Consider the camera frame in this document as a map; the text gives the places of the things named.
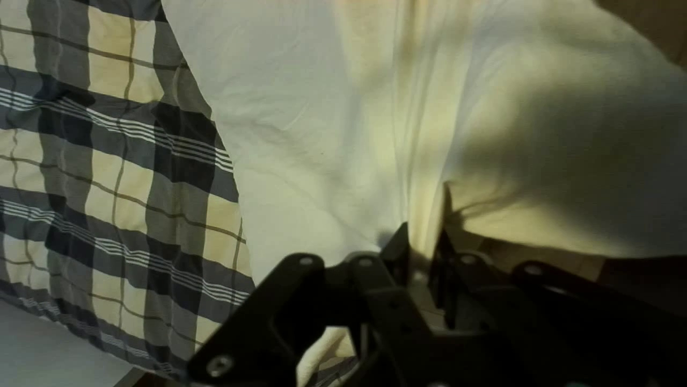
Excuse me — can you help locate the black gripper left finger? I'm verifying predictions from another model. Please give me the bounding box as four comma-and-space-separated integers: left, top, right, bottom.
186, 222, 447, 387

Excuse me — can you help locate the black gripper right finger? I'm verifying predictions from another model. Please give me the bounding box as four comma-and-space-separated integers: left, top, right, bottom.
428, 212, 687, 387

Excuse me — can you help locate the plaid checkered comforter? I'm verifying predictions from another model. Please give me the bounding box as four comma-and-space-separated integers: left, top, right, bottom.
0, 0, 258, 383

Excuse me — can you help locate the white pillow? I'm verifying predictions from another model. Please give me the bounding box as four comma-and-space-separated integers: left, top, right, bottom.
158, 0, 687, 387

